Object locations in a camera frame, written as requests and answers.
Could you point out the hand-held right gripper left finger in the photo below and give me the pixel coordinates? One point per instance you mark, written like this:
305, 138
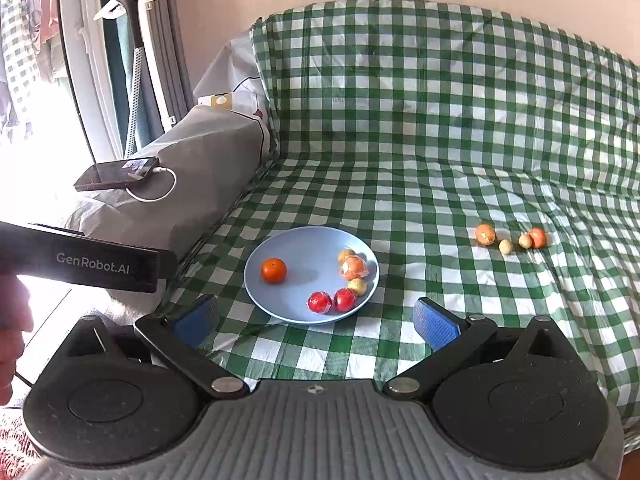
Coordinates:
197, 317

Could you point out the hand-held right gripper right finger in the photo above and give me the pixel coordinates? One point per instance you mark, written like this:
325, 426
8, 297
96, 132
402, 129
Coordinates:
437, 325

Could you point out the small beige round fruit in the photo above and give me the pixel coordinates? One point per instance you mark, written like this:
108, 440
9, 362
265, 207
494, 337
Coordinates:
524, 240
346, 255
357, 286
506, 246

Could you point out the bare orange tangerine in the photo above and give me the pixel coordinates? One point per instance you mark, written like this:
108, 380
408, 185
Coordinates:
274, 270

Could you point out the small red fruit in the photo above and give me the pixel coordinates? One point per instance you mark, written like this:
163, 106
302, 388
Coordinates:
319, 302
344, 299

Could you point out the plastic-wrapped orange fruit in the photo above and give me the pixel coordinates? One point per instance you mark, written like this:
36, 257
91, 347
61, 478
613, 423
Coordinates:
354, 267
485, 233

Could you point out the light blue plate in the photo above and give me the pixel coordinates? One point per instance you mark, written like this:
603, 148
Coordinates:
300, 280

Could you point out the person's left hand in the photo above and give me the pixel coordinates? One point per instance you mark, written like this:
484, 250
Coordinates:
14, 320

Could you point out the black smartphone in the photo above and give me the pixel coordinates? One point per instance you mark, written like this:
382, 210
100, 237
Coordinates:
117, 172

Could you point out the small orange fruit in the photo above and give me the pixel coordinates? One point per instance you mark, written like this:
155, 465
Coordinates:
538, 237

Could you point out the green checkered sheet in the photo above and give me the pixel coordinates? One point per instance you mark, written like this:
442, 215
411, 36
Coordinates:
450, 135

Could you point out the red patterned cloth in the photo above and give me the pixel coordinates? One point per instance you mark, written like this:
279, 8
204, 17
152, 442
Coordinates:
15, 440

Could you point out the garment steamer stand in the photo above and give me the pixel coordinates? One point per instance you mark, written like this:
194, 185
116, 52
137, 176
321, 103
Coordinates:
137, 60

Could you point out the grey curtain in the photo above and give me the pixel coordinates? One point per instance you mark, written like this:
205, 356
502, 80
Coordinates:
175, 60

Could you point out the white printed cloth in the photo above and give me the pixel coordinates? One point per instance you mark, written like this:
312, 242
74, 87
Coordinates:
235, 75

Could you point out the hanging laundry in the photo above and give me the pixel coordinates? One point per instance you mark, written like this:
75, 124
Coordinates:
30, 25

